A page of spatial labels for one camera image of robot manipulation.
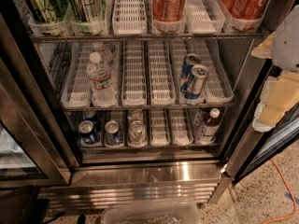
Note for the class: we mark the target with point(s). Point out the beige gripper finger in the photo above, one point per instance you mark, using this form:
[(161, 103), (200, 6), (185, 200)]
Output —
[(279, 95), (263, 51)]

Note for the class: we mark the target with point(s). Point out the blue pepsi can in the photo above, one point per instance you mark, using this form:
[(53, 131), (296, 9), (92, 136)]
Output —
[(113, 134), (93, 117), (88, 134)]

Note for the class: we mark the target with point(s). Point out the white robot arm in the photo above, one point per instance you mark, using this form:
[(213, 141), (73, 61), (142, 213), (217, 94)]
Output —
[(285, 46)]

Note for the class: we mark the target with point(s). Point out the orange coke can right front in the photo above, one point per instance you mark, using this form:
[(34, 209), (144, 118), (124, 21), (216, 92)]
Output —
[(247, 9)]

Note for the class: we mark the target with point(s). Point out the orange coke can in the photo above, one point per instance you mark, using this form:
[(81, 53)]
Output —
[(247, 9), (167, 10)]

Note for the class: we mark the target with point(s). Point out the stainless fridge door right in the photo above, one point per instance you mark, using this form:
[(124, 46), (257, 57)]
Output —
[(249, 149)]

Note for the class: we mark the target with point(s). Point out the front red bull can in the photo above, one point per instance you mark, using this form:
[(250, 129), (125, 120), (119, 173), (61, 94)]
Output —
[(196, 82)]

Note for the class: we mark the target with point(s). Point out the red bull can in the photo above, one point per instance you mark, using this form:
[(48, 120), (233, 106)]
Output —
[(196, 82), (189, 61)]

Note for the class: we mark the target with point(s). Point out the back red bull can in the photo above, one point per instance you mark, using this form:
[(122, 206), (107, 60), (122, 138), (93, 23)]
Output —
[(189, 61)]

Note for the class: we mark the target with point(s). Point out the orange coke can middle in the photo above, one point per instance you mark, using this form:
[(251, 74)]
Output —
[(167, 10)]

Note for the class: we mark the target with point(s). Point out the silver soda can back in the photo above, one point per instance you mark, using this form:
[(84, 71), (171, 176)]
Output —
[(135, 114)]

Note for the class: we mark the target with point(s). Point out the silver soda can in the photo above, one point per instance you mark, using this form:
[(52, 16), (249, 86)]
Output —
[(137, 134), (135, 114)]

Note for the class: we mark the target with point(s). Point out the silver soda can front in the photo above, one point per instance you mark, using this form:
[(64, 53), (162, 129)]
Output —
[(137, 134)]

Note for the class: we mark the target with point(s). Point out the left green tall can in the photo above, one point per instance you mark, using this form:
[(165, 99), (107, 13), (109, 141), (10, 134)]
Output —
[(47, 11)]

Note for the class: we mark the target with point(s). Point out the brown tea bottle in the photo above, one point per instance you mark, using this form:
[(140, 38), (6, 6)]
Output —
[(209, 126)]

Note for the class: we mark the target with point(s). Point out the back clear water bottle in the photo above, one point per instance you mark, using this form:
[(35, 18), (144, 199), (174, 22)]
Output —
[(105, 53)]

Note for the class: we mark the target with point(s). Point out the clear water bottle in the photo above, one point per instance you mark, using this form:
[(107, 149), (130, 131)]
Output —
[(105, 53), (99, 74)]

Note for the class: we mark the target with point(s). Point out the front clear water bottle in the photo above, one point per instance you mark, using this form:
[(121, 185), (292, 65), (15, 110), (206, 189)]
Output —
[(99, 74)]

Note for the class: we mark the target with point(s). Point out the top wire shelf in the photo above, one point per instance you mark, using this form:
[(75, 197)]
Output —
[(146, 37)]

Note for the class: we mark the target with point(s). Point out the wire shelf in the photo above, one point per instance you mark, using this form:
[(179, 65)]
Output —
[(146, 37), (123, 107)]

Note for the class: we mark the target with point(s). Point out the middle wire shelf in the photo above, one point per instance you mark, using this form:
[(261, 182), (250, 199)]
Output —
[(123, 107)]

